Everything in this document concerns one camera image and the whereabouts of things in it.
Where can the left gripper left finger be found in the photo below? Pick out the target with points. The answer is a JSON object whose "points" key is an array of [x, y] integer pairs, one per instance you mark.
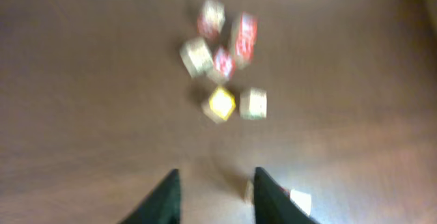
{"points": [[162, 205]]}

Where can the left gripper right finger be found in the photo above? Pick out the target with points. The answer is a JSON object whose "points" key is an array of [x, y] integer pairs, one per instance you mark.
{"points": [[272, 205]]}

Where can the block with green Z side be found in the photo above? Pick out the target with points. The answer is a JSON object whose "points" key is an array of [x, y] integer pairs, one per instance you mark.
{"points": [[302, 200]]}

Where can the butterfly block green side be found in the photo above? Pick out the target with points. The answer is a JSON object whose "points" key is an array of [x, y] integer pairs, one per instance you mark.
{"points": [[253, 104]]}

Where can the yellow number 1 block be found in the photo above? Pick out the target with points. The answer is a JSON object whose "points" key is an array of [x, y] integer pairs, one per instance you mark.
{"points": [[220, 105]]}

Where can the red number 6 block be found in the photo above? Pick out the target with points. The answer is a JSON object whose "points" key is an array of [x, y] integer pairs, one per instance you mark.
{"points": [[223, 66]]}

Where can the red letter Q block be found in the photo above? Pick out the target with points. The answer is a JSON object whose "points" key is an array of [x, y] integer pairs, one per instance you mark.
{"points": [[242, 52]]}

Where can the red letter A block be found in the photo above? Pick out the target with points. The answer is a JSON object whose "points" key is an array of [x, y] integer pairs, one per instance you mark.
{"points": [[244, 26]]}

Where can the block with red C side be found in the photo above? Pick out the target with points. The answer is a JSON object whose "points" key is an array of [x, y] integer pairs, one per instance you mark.
{"points": [[211, 19]]}

